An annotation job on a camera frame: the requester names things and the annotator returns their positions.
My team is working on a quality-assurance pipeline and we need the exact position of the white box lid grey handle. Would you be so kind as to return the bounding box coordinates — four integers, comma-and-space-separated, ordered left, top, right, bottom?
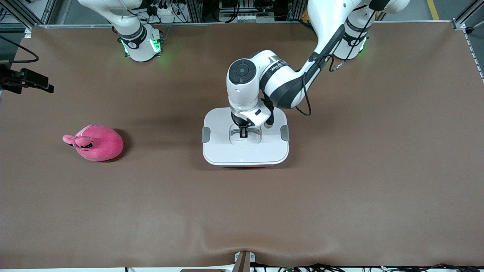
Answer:
202, 108, 290, 167

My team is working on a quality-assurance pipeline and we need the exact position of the pink plush toy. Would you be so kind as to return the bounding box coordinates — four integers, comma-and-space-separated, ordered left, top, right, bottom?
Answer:
62, 124, 124, 162

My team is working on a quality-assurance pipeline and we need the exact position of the pink plastic box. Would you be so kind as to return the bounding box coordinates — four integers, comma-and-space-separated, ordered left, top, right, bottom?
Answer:
217, 163, 275, 168

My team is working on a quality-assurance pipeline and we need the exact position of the brown table mat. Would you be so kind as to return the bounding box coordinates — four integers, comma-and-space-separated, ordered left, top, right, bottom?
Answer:
0, 21, 484, 269

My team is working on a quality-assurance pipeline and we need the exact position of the white power strip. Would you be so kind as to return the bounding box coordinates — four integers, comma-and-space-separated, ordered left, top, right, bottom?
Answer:
153, 5, 178, 23

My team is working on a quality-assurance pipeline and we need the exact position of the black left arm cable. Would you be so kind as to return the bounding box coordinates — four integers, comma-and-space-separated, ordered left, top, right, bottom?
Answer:
295, 8, 379, 117

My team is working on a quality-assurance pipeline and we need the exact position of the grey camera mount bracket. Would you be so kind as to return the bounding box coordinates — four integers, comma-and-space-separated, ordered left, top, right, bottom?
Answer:
234, 250, 256, 272

